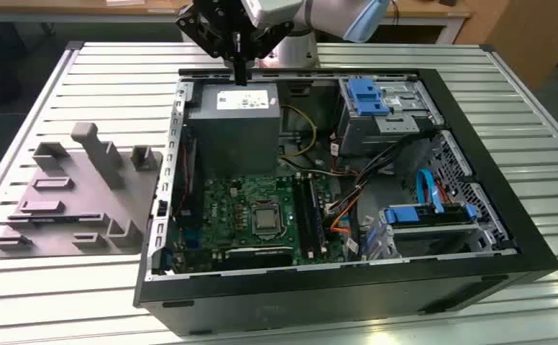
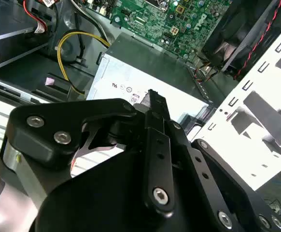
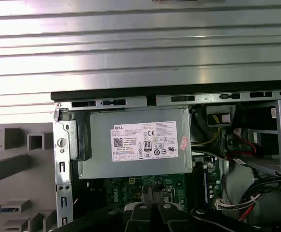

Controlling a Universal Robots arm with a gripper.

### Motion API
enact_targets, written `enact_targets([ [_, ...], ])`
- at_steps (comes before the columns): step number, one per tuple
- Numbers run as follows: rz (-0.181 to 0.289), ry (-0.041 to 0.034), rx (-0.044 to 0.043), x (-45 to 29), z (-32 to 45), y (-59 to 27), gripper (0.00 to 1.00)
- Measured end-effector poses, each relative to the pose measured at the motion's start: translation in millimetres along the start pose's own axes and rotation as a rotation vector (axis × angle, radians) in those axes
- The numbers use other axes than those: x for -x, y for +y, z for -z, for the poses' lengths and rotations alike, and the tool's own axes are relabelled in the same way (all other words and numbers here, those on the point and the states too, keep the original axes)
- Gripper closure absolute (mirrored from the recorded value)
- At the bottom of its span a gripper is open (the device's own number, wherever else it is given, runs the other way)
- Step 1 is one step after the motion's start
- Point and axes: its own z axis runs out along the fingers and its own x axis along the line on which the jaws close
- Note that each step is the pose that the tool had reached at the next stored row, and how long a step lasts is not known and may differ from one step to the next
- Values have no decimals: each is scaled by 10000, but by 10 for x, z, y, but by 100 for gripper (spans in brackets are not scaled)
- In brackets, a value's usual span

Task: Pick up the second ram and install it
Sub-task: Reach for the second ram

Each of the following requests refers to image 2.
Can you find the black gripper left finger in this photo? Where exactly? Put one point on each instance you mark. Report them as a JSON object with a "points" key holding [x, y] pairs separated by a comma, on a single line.
{"points": [[39, 140]]}

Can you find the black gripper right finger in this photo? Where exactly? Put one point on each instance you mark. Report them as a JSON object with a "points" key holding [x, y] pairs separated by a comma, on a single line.
{"points": [[202, 168]]}

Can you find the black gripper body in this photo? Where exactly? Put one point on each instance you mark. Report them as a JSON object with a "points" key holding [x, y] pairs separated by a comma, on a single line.
{"points": [[94, 198]]}

